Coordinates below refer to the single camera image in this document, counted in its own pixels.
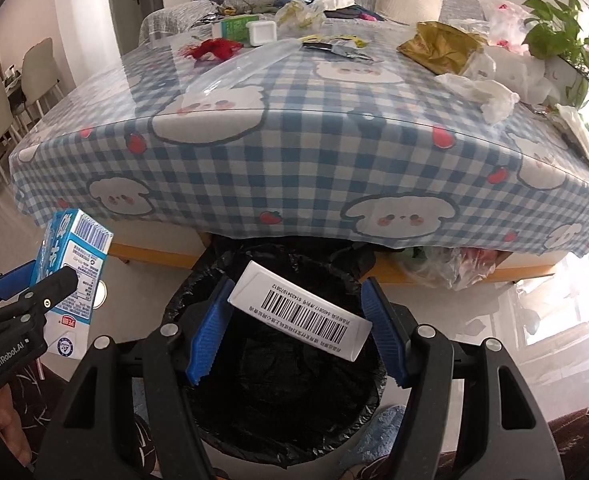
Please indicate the red mesh net bag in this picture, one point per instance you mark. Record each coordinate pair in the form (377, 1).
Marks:
(219, 49)

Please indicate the plastic bags under table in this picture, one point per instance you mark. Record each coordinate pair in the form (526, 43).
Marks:
(448, 268)

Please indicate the white plastic medicine bottle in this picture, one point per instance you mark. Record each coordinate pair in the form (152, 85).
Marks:
(261, 32)

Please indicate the blue fuzzy slipper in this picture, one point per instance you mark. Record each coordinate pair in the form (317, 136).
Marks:
(378, 438)

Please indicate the white plastic bag pile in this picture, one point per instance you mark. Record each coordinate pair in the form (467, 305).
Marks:
(538, 82)

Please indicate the gold tissue package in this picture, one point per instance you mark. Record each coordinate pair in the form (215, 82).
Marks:
(441, 48)

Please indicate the clear bag with yellow wrappers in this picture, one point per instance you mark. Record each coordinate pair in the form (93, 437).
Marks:
(299, 17)

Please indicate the green potted plant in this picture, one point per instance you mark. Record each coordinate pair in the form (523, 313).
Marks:
(555, 36)

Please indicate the yellow silver snack wrapper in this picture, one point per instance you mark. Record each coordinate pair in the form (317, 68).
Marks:
(349, 47)

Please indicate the person's left hand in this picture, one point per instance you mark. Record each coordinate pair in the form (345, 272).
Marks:
(11, 430)

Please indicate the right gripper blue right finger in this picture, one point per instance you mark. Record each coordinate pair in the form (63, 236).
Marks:
(389, 342)

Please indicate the white red plastic bag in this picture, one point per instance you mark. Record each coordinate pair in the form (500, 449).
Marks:
(507, 24)

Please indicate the white tissue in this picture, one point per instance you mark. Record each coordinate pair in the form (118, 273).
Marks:
(496, 101)

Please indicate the black trash bin with liner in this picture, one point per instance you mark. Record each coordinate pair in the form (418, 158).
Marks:
(269, 398)

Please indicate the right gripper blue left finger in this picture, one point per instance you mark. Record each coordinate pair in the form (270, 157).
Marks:
(206, 328)

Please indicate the white green pill box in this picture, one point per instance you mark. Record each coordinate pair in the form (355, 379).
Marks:
(298, 313)

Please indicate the blue checkered bear tablecloth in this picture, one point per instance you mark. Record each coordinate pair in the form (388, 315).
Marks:
(314, 145)

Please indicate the green white medicine box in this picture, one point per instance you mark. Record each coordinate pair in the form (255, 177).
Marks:
(234, 28)

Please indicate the blue white milk carton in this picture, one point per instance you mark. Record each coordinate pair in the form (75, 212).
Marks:
(75, 246)

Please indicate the clear plastic tube case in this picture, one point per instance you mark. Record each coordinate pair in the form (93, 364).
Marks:
(239, 68)

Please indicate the pile of clothes on sofa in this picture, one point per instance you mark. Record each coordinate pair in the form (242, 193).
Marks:
(340, 9)

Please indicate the beige striped cushion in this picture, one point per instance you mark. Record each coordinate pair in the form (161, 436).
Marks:
(409, 11)

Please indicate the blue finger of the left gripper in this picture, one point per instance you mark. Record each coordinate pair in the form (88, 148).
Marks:
(17, 280)

